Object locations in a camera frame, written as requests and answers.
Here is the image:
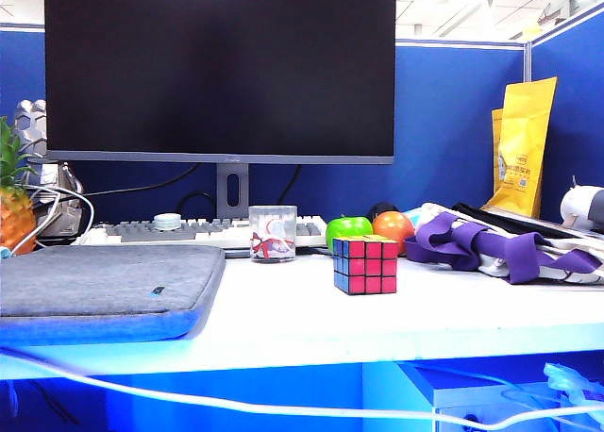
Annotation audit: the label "black flat case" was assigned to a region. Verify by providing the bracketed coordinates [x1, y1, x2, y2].
[451, 201, 604, 238]

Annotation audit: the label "teal patterned pouch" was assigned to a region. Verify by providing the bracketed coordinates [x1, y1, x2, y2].
[404, 208, 428, 238]

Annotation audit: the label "looped black cable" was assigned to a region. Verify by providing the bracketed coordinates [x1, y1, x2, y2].
[178, 191, 219, 217]

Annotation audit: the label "silver robot figure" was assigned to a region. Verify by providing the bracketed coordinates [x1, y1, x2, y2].
[12, 99, 86, 239]

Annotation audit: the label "toy pineapple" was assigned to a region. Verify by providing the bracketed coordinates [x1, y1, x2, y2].
[0, 115, 39, 257]

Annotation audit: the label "green apple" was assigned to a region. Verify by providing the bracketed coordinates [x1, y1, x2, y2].
[326, 214, 374, 254]

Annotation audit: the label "grey felt laptop sleeve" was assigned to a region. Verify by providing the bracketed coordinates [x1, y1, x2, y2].
[0, 243, 227, 347]

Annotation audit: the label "clear plastic wrap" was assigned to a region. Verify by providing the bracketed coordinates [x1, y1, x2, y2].
[542, 361, 604, 407]

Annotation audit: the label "white box under desk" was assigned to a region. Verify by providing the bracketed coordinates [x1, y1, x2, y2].
[400, 361, 604, 432]

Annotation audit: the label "white and grey keyboard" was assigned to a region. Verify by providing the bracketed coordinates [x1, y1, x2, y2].
[77, 212, 327, 250]

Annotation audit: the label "thin white cable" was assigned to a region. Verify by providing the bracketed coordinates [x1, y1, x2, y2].
[11, 182, 95, 257]

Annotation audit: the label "black monitor cable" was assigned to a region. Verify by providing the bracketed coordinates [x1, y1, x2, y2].
[82, 162, 199, 198]

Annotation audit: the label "black computer monitor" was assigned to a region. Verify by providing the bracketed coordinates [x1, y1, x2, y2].
[42, 0, 397, 221]

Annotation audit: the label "orange round fruit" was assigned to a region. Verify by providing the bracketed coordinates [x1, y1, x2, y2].
[372, 209, 416, 258]

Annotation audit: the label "clear glass with red ribbon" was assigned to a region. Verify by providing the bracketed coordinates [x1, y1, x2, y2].
[248, 205, 298, 263]

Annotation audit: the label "small yellow paper pouch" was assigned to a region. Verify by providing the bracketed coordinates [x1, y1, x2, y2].
[490, 107, 505, 195]

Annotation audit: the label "white and grey handheld device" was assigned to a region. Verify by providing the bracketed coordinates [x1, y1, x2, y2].
[560, 175, 604, 230]

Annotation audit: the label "multicoloured Rubik's cube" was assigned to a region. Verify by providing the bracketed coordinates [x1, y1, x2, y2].
[332, 233, 400, 296]

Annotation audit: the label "black computer mouse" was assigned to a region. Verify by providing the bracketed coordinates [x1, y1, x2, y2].
[367, 201, 403, 222]

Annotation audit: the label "white tote bag purple straps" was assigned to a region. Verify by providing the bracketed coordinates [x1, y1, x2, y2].
[405, 201, 604, 286]

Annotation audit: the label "small white round jar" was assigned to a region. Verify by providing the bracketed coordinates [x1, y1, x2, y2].
[151, 212, 183, 230]

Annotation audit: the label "long white cable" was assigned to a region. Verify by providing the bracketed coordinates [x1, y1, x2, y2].
[0, 345, 604, 431]

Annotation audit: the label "large yellow paper pouch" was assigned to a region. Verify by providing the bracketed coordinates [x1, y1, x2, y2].
[480, 76, 558, 220]

